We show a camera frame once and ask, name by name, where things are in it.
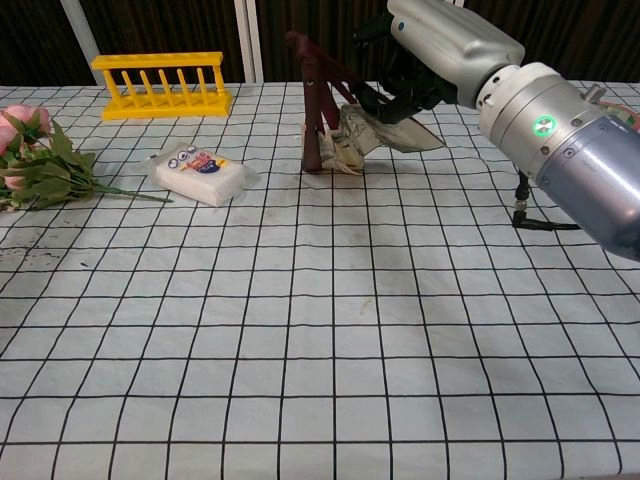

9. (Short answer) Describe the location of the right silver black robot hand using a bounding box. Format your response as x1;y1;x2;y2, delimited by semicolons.
352;0;526;126

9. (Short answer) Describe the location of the dark red paper folding fan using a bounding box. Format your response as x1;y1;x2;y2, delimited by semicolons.
285;30;446;176

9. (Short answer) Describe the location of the red tape roll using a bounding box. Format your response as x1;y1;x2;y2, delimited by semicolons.
599;97;640;134

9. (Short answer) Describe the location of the white tissue pack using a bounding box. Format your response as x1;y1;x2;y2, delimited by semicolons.
144;141;259;207

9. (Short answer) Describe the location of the yellow plastic test tube rack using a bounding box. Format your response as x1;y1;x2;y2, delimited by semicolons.
90;51;234;122

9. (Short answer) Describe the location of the white black checkered tablecloth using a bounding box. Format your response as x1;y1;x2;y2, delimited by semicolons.
0;79;640;480

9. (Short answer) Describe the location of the pink artificial flower bouquet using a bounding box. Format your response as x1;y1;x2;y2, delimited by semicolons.
0;103;174;214

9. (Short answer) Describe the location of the white metal frame post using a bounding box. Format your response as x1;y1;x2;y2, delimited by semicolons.
64;0;101;86
234;0;265;84

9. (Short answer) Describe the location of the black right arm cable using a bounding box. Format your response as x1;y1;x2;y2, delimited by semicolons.
510;172;581;232

